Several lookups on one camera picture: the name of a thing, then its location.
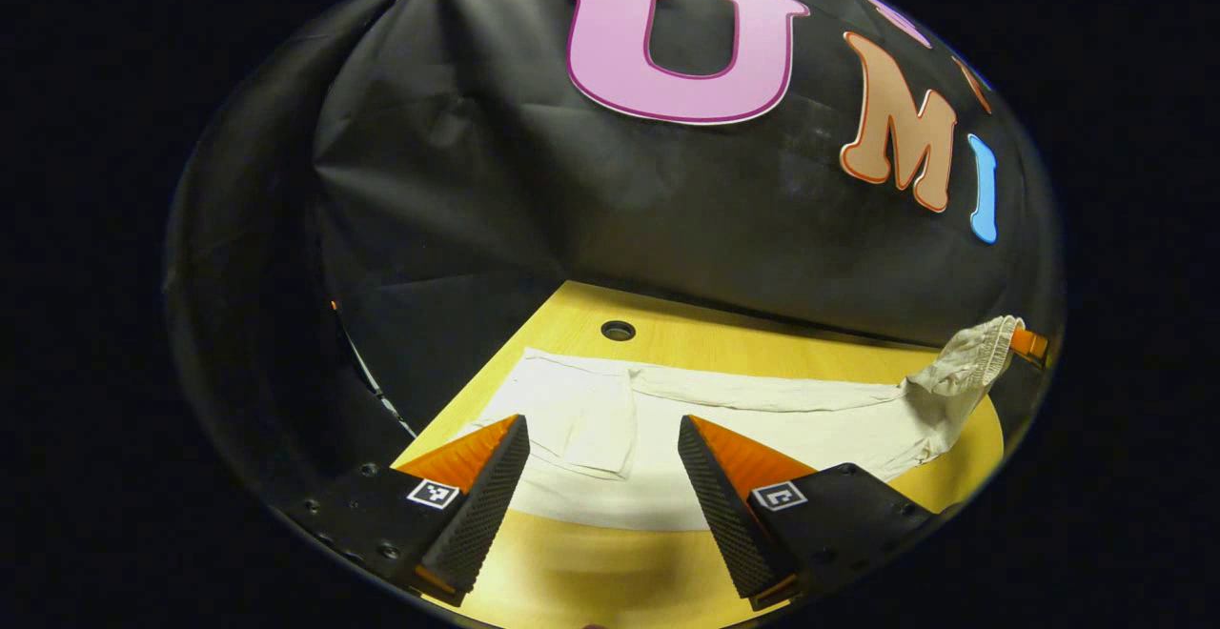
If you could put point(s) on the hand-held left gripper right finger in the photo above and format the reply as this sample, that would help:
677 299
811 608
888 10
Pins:
724 515

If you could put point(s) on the black backdrop cloth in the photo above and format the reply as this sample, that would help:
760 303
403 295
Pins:
572 191

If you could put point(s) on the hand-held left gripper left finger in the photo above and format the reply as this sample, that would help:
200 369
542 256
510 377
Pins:
486 515

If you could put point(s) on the white jeans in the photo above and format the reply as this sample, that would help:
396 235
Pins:
762 419

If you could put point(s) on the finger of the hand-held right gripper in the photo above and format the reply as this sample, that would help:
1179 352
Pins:
1029 345

